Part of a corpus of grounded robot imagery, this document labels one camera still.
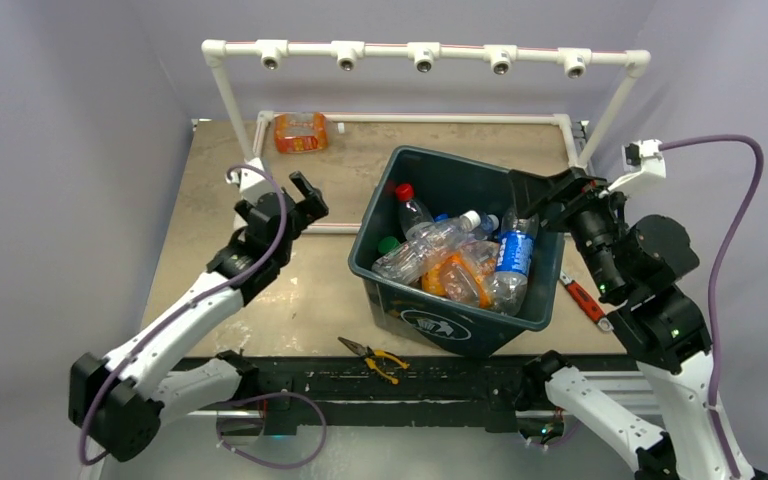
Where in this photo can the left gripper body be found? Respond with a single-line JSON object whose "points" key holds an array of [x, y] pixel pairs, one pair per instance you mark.
{"points": [[242, 208]]}

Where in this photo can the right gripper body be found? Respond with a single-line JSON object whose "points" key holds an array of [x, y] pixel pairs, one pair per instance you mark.
{"points": [[592, 221]]}

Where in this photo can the Pepsi bottle blue cap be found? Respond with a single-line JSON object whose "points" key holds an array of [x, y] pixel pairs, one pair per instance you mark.
{"points": [[488, 225]]}

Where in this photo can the blue label bottle back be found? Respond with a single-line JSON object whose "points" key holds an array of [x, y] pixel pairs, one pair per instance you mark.
{"points": [[517, 237]]}

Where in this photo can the large crushed orange label bottle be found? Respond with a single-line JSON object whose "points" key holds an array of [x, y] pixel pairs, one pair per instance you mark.
{"points": [[304, 132]]}

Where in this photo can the small jar green lid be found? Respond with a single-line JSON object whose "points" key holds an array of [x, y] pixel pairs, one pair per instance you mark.
{"points": [[387, 244]]}

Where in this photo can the dark green plastic bin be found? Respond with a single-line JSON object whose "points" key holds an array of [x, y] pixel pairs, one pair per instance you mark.
{"points": [[452, 185]]}

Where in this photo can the clear bottle white cap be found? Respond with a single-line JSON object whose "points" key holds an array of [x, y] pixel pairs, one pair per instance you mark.
{"points": [[432, 245]]}

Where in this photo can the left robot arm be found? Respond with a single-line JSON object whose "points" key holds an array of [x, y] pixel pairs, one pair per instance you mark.
{"points": [[120, 400]]}

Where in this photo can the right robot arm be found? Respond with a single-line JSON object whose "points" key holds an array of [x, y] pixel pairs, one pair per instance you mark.
{"points": [[636, 268]]}

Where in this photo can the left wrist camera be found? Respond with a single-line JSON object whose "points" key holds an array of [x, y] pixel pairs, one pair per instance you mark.
{"points": [[249, 180]]}

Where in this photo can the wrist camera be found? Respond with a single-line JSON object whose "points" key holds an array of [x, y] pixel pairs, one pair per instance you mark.
{"points": [[645, 167], [249, 180]]}

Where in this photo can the red handled adjustable wrench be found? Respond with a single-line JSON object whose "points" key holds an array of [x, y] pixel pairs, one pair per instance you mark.
{"points": [[588, 305]]}

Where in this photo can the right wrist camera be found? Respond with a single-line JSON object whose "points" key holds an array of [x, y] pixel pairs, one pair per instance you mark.
{"points": [[645, 167]]}

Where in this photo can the yellow handled pliers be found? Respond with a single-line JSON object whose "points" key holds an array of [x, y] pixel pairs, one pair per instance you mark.
{"points": [[372, 357]]}

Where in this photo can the white PVC pipe frame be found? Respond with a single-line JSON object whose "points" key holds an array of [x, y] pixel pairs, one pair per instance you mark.
{"points": [[347, 54]]}

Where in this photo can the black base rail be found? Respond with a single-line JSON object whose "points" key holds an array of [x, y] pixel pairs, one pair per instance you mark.
{"points": [[436, 391]]}

